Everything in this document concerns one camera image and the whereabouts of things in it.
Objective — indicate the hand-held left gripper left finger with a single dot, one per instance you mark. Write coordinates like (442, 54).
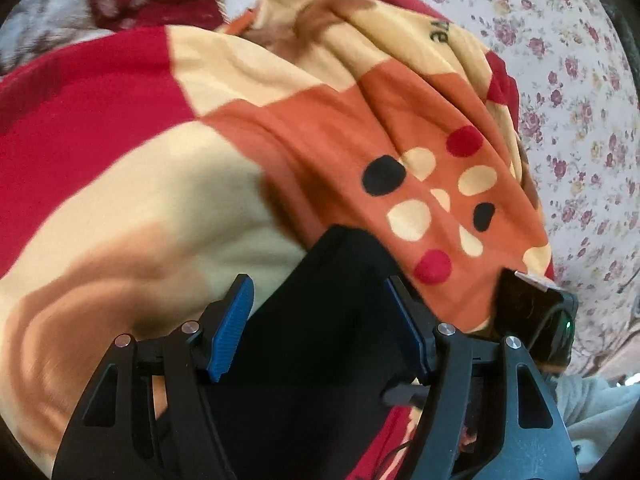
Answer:
(232, 330)

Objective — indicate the white floral sofa cover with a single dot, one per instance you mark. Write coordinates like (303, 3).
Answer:
(575, 110)

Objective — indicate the red floral cushion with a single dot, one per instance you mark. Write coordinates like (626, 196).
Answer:
(135, 0)

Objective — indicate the black pants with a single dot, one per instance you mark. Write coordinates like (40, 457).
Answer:
(320, 340)

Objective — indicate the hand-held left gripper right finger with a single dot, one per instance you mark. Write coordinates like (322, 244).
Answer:
(411, 320)

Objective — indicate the red orange checkered blanket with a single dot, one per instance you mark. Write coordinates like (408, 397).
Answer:
(200, 170)

